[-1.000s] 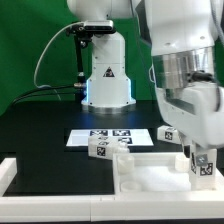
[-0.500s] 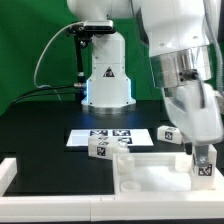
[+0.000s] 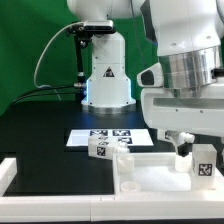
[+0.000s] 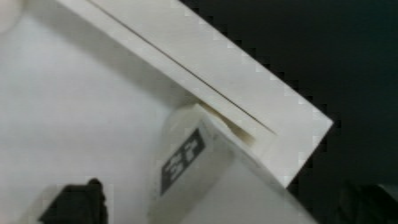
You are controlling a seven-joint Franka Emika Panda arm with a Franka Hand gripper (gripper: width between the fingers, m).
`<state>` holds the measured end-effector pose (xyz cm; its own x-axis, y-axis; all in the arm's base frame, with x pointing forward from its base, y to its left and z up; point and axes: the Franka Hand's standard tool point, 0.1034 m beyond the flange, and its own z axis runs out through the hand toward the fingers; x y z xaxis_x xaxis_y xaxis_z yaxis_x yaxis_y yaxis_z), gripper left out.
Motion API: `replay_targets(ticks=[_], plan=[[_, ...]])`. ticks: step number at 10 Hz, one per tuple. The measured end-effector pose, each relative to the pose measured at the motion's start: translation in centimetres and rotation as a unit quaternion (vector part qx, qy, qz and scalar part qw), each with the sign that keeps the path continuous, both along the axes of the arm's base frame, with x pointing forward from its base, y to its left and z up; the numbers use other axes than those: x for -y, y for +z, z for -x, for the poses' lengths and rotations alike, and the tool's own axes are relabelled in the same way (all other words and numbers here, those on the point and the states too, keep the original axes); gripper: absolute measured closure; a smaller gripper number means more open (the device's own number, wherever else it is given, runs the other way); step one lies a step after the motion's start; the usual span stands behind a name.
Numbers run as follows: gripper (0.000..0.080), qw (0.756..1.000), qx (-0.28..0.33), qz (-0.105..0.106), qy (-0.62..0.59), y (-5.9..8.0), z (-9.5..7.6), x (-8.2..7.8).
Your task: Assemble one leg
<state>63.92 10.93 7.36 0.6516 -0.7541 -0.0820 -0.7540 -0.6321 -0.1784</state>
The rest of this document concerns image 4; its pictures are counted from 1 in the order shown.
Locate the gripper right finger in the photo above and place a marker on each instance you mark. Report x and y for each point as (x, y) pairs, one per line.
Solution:
(366, 205)

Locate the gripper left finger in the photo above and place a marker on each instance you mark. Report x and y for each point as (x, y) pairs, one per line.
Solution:
(76, 207)

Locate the white table leg front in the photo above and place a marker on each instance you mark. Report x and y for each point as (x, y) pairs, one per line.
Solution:
(213, 187)

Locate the white square table top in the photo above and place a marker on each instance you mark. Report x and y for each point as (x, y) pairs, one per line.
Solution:
(108, 62)

